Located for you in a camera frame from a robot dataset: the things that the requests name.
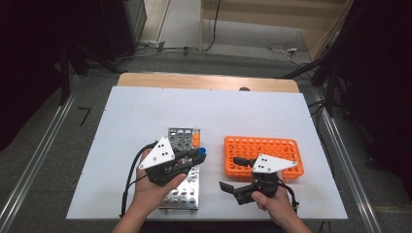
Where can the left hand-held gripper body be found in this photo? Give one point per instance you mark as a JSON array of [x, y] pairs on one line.
[[158, 155]]

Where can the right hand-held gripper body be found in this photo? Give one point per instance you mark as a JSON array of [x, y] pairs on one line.
[[272, 163]]

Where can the blue-capped test tube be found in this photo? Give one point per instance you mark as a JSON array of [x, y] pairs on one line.
[[202, 150]]

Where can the orange plastic tube rack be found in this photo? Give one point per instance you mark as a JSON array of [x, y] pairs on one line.
[[252, 149]]

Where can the clear test tube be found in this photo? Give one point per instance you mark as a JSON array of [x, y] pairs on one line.
[[195, 129]]

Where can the metal tube rack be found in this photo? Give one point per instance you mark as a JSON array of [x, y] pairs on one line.
[[184, 197]]

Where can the person's left hand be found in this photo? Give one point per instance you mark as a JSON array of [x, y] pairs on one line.
[[149, 194]]

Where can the person's right hand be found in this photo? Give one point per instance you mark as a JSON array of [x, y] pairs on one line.
[[280, 207]]

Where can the white board sheet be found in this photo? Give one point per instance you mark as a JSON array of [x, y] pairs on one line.
[[194, 106]]

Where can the black metal stand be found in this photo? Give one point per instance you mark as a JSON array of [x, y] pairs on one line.
[[330, 93], [64, 74]]

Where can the light wooden partition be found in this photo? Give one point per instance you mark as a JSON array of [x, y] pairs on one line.
[[201, 26]]

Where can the dark cabinet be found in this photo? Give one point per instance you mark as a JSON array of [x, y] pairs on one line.
[[129, 22]]

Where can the metal floor rail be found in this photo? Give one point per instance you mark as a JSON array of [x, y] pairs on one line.
[[35, 161], [353, 181]]

